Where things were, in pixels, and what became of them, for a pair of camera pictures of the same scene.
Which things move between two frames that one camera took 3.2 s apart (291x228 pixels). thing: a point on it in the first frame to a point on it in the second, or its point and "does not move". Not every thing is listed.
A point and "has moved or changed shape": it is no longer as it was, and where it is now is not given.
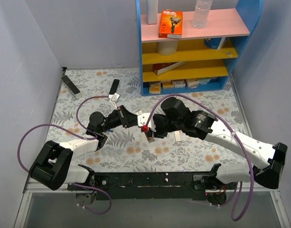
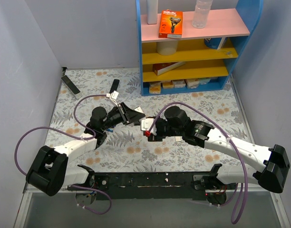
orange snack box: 154,88 does not move
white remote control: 149,137 has moved or changed shape
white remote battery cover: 177,136 does not move
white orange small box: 192,83 does not move
